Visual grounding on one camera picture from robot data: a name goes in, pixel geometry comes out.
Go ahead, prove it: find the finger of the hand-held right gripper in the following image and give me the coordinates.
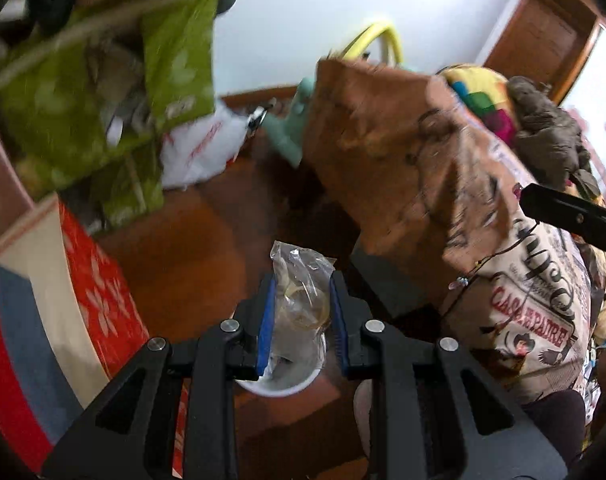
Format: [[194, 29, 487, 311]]
[[520, 183, 606, 253]]

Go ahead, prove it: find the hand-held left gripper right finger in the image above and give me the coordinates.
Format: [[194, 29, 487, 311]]
[[329, 271, 568, 480]]

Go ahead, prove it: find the cream printed cloth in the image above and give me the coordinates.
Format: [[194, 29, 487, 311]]
[[442, 204, 604, 407]]

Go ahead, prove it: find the wooden door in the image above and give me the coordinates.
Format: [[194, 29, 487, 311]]
[[482, 0, 604, 107]]

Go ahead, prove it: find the red blue beige striped panel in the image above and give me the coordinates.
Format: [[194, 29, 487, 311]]
[[0, 195, 111, 473]]

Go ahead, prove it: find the clear plastic bag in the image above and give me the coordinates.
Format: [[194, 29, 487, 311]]
[[270, 241, 336, 361]]

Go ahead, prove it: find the green floral fabric box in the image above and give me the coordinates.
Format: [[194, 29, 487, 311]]
[[0, 25, 166, 231], [142, 0, 222, 128]]

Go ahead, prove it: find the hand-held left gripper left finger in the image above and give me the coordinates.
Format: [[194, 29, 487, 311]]
[[42, 274, 278, 480]]

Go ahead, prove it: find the yellow hoop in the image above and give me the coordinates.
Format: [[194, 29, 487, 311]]
[[339, 21, 404, 69]]

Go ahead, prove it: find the white plastic bag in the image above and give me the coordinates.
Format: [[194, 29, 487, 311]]
[[160, 105, 250, 191]]

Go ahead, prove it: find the brown printed cloth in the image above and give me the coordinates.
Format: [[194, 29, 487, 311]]
[[302, 57, 514, 272]]

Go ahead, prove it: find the multicoloured cloth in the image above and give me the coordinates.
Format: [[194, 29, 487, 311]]
[[442, 64, 520, 149]]

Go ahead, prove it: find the silver metal clip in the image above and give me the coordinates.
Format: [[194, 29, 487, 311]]
[[247, 104, 277, 134]]

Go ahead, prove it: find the white bowl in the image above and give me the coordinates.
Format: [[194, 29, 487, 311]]
[[233, 327, 330, 399]]

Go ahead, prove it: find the teal plastic object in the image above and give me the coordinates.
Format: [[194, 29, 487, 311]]
[[265, 77, 317, 169]]

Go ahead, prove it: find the pinkish brown panel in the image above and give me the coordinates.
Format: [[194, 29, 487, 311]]
[[0, 95, 34, 252]]

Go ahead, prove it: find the brown jacket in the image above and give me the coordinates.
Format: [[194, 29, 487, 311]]
[[507, 76, 604, 202]]

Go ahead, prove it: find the red floral fabric box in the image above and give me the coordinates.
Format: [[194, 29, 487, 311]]
[[58, 202, 190, 478]]

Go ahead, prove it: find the dark cloth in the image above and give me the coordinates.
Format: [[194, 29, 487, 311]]
[[522, 389, 590, 467]]

